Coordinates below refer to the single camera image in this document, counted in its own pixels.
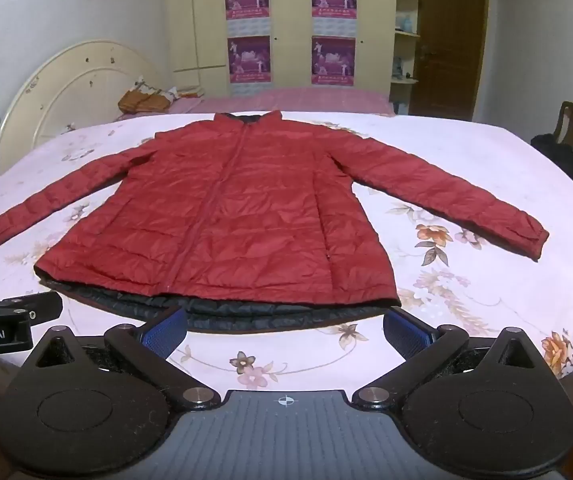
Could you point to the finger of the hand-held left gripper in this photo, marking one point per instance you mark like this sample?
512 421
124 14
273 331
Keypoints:
41 306

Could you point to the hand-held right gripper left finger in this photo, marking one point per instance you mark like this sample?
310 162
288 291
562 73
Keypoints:
165 332

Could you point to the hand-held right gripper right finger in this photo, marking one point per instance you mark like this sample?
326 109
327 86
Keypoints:
406 334

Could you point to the red quilted jacket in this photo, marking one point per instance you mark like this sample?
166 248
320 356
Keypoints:
246 210

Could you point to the floral pink bed sheet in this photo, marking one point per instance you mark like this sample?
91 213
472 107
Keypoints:
466 170

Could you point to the cream round headboard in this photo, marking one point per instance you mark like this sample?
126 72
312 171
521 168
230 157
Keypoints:
71 85

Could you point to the brown bag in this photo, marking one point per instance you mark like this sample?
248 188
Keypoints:
141 102

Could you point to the black bag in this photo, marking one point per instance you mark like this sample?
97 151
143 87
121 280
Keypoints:
556 155

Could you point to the pink checkered bed sheet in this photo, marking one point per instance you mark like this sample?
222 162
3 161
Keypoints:
306 100

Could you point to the cream corner shelf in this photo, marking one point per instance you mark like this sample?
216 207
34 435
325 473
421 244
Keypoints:
406 45

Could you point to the brown wooden door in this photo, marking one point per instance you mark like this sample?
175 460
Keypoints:
449 45

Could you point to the cream wardrobe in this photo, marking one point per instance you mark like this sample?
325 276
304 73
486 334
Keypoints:
289 35

